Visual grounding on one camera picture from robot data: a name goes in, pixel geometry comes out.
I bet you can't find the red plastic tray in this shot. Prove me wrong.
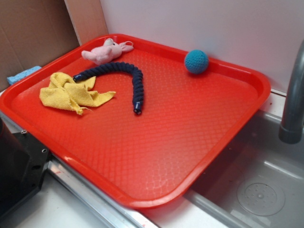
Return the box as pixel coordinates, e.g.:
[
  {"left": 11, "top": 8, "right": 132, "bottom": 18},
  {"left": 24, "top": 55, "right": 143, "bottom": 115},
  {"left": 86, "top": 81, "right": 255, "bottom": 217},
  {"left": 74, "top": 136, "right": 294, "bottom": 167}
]
[{"left": 0, "top": 34, "right": 271, "bottom": 209}]

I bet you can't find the teal crocheted ball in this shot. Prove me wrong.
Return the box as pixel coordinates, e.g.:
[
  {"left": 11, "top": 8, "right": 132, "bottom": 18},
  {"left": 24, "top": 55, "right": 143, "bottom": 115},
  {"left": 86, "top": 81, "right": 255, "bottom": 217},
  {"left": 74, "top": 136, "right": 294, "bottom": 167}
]
[{"left": 184, "top": 49, "right": 209, "bottom": 75}]

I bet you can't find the pink plush bunny toy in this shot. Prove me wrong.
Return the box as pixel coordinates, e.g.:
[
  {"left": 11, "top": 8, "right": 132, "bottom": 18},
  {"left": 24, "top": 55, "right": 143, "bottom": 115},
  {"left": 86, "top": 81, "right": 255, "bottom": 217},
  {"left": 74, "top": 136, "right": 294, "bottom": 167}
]
[{"left": 81, "top": 38, "right": 134, "bottom": 65}]

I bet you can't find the yellow crumpled cloth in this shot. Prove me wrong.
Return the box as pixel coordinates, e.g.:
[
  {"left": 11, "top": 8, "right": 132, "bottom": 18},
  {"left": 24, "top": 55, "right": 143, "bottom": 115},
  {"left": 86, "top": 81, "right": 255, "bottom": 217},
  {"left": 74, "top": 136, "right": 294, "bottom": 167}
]
[{"left": 39, "top": 72, "right": 116, "bottom": 115}]

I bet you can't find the grey toy sink basin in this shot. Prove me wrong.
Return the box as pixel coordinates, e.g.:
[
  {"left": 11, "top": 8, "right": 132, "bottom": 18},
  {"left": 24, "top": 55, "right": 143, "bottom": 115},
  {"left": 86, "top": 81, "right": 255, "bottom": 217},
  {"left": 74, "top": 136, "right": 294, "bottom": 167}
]
[{"left": 140, "top": 109, "right": 304, "bottom": 228}]

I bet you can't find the grey faucet spout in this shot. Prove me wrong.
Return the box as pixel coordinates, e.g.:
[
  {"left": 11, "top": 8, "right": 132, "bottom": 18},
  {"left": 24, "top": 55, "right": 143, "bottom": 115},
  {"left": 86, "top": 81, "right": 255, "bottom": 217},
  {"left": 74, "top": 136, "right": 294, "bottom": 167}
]
[{"left": 279, "top": 43, "right": 304, "bottom": 144}]

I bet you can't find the blue sponge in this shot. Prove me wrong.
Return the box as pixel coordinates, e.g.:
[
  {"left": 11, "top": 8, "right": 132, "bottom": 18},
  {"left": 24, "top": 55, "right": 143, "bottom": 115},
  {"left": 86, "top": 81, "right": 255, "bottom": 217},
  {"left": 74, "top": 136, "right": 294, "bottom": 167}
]
[{"left": 7, "top": 66, "right": 41, "bottom": 85}]

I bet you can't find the brown cardboard panel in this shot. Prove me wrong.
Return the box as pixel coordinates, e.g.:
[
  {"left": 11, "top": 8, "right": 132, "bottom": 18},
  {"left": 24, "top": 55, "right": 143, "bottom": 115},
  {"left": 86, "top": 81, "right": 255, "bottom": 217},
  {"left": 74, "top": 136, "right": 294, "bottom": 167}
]
[{"left": 0, "top": 0, "right": 108, "bottom": 90}]

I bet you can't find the dark blue braided rope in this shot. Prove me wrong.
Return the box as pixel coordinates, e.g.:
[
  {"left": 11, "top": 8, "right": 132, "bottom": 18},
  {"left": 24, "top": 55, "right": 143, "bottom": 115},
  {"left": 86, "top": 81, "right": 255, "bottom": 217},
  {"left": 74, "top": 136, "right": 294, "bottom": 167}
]
[{"left": 72, "top": 61, "right": 144, "bottom": 116}]

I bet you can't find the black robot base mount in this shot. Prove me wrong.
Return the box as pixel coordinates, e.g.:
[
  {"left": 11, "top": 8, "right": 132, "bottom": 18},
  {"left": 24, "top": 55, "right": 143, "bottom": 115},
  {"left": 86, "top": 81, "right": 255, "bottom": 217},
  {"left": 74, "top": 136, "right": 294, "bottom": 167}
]
[{"left": 0, "top": 120, "right": 50, "bottom": 219}]

